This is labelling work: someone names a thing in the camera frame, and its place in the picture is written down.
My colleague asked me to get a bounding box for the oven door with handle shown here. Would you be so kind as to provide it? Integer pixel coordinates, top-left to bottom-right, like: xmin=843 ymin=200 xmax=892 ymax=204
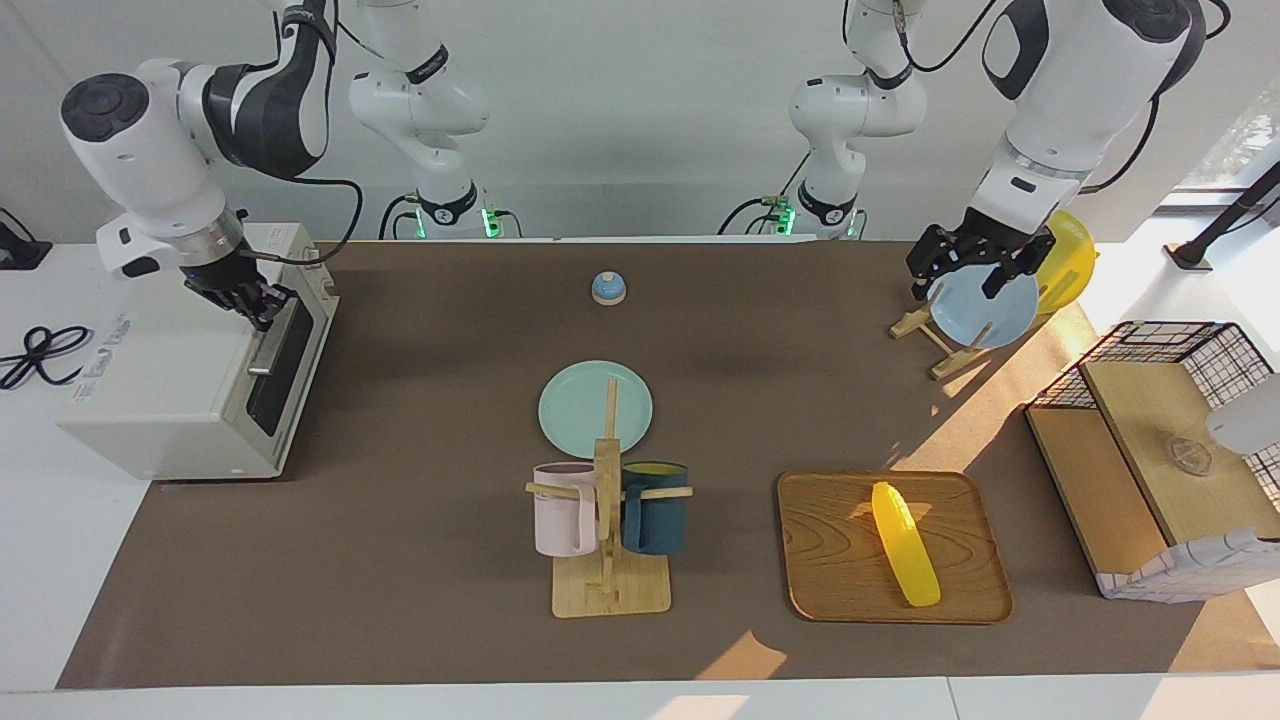
xmin=243 ymin=265 xmax=339 ymax=473

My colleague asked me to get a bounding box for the yellow corn cob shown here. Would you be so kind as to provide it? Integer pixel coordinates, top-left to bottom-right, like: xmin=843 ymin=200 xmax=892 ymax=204
xmin=871 ymin=481 xmax=942 ymax=608

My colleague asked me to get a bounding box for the pale green plate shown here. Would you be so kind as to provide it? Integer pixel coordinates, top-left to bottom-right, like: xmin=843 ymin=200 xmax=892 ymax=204
xmin=538 ymin=360 xmax=654 ymax=460

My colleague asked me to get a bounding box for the white toaster oven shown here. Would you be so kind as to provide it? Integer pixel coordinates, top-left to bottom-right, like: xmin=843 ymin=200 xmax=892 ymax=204
xmin=57 ymin=222 xmax=339 ymax=481

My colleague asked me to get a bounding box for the light blue plate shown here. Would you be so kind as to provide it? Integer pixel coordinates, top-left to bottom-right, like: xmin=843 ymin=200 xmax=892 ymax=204
xmin=927 ymin=262 xmax=1041 ymax=350

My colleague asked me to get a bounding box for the wooden plate rack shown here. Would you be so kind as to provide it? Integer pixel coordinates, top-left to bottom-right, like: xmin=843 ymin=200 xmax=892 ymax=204
xmin=889 ymin=285 xmax=1001 ymax=380

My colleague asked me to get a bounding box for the yellow plate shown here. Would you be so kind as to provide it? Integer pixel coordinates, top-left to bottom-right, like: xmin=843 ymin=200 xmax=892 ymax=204
xmin=1033 ymin=210 xmax=1097 ymax=316

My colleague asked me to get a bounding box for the black clamp base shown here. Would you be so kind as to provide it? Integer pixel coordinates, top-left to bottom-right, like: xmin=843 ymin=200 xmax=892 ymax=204
xmin=0 ymin=208 xmax=53 ymax=271

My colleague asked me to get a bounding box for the light wooden shelf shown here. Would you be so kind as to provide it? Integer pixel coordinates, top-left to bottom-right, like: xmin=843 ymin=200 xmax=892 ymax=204
xmin=1025 ymin=360 xmax=1280 ymax=576

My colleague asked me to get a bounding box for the small clear glass object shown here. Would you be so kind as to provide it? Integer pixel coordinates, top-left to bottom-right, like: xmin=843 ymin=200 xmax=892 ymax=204
xmin=1165 ymin=437 xmax=1213 ymax=476

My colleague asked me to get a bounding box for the brown table mat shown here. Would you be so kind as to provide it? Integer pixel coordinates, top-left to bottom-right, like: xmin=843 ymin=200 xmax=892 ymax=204
xmin=57 ymin=240 xmax=1280 ymax=691

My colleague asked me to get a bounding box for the square wooden tray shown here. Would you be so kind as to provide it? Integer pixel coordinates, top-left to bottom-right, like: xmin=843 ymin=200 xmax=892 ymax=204
xmin=777 ymin=470 xmax=1014 ymax=625

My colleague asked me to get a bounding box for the white rounded device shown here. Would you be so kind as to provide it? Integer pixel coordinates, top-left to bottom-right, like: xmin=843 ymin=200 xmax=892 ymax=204
xmin=1205 ymin=375 xmax=1280 ymax=456

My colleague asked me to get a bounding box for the white checked cloth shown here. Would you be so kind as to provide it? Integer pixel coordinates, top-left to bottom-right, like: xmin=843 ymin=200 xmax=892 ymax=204
xmin=1095 ymin=527 xmax=1280 ymax=604

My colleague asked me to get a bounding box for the dark blue mug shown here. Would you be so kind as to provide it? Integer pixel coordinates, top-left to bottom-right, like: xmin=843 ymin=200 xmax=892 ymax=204
xmin=620 ymin=461 xmax=690 ymax=557

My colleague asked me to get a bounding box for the pink mug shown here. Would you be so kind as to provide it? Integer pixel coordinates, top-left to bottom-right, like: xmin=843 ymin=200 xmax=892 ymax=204
xmin=532 ymin=462 xmax=601 ymax=558

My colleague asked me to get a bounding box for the wooden mug rack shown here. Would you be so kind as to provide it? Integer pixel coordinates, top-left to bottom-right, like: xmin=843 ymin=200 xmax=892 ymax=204
xmin=526 ymin=378 xmax=693 ymax=618

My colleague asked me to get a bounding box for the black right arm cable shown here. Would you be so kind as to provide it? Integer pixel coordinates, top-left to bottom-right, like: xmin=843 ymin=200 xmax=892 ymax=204
xmin=238 ymin=176 xmax=364 ymax=267

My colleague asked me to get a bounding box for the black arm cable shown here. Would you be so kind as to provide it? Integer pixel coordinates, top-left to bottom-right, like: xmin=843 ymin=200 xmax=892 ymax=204
xmin=238 ymin=176 xmax=364 ymax=267
xmin=1078 ymin=88 xmax=1165 ymax=195

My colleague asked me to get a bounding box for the coiled black cable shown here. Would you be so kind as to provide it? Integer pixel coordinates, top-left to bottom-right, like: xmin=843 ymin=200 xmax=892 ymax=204
xmin=0 ymin=325 xmax=93 ymax=391

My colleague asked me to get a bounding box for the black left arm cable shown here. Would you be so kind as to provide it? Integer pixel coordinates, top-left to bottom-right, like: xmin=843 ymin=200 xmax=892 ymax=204
xmin=1078 ymin=88 xmax=1165 ymax=195

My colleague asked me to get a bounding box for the black wire basket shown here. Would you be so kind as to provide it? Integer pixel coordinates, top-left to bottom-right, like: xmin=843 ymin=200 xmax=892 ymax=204
xmin=1030 ymin=321 xmax=1277 ymax=411

